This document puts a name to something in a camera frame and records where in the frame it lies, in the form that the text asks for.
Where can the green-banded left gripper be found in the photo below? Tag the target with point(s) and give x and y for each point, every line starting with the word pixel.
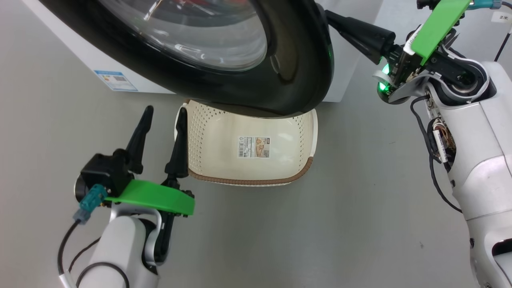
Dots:
pixel 160 198

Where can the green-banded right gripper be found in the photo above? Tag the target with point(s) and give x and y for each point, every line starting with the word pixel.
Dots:
pixel 434 28

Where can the black round glass washer door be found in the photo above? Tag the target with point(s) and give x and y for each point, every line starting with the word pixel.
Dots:
pixel 296 80

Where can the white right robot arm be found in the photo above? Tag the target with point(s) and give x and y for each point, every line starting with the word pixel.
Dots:
pixel 480 160

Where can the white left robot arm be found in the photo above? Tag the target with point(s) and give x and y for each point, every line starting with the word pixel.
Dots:
pixel 120 248

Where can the cream perforated laundry basket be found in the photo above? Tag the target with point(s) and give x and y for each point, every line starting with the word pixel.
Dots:
pixel 216 156

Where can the basket product label sticker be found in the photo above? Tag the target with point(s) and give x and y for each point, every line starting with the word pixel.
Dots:
pixel 254 146

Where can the white front-load washing machine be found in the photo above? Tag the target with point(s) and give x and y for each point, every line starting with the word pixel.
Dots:
pixel 80 42

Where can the blue energy label sticker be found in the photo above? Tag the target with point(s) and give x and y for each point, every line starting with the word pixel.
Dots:
pixel 116 80

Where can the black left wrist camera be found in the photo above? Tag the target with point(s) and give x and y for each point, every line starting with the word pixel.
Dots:
pixel 102 172

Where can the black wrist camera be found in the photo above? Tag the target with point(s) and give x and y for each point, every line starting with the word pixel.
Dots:
pixel 102 172
pixel 426 3

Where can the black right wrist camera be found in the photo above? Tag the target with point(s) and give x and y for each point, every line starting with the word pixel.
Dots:
pixel 426 3

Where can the teal left camera connector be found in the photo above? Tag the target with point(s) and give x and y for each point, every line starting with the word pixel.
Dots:
pixel 91 202

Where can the teal camera connector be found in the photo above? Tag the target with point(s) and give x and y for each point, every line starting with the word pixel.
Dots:
pixel 91 202
pixel 486 3

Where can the teal right camera connector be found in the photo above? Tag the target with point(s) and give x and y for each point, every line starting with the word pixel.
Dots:
pixel 486 3

